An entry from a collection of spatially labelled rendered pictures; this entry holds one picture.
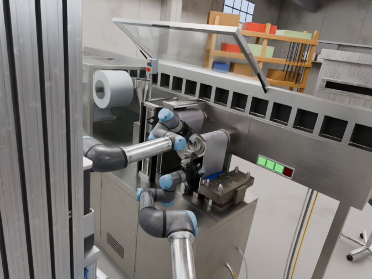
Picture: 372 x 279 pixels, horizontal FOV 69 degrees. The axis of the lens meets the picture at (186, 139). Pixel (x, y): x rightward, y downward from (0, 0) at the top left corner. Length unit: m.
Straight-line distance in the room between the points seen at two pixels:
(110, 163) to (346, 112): 1.20
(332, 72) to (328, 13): 5.67
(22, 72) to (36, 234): 0.32
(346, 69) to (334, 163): 3.98
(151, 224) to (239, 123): 1.01
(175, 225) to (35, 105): 0.80
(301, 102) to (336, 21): 9.36
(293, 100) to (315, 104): 0.13
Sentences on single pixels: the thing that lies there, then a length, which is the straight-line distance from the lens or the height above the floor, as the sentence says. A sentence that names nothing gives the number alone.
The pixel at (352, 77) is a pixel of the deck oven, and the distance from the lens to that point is 5.56.
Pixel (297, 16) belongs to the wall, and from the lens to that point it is 11.30.
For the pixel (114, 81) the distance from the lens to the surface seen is 2.37.
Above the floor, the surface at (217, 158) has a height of 1.15.
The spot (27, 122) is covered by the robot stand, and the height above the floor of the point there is 1.70.
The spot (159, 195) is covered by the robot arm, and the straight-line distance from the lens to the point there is 1.56.
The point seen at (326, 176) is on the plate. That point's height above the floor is 1.25.
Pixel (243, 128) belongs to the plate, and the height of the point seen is 1.36.
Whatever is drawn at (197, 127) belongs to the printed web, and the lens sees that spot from 1.94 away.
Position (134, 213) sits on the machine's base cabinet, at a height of 0.70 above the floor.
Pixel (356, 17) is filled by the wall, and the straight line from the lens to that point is 10.92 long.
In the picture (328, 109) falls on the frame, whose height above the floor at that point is 1.61.
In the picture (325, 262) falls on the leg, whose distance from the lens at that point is 2.14.
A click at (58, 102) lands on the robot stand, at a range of 0.56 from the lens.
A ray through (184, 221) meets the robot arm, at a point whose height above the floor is 1.16.
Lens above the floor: 1.86
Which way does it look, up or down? 20 degrees down
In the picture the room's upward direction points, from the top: 8 degrees clockwise
